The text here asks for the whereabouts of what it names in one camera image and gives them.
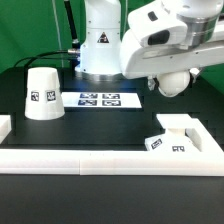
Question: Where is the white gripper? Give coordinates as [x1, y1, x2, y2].
[120, 28, 224, 91]

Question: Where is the white lamp bulb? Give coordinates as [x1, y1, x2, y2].
[157, 71, 190, 97]

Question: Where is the white lamp base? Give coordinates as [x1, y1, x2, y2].
[145, 114, 199, 153]

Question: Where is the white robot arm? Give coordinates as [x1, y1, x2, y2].
[76, 0, 224, 97]

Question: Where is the white lamp shade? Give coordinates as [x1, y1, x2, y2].
[25, 67, 65, 120]

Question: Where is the white marker sheet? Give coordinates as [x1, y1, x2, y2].
[62, 92, 141, 108]

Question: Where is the white right fence wall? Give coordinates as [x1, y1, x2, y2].
[186, 118, 224, 155]

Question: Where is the white fence wall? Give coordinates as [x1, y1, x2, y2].
[0, 115, 12, 144]
[186, 118, 224, 155]
[0, 149, 224, 176]

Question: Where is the black hose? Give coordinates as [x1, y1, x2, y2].
[63, 0, 80, 46]

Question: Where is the black cable with connector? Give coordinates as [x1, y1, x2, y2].
[13, 48, 81, 68]

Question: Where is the grey thin cable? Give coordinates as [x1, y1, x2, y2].
[51, 0, 65, 69]

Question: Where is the white left fence wall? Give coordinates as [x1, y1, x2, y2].
[0, 115, 12, 144]

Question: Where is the white front fence wall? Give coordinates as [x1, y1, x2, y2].
[0, 149, 224, 176]

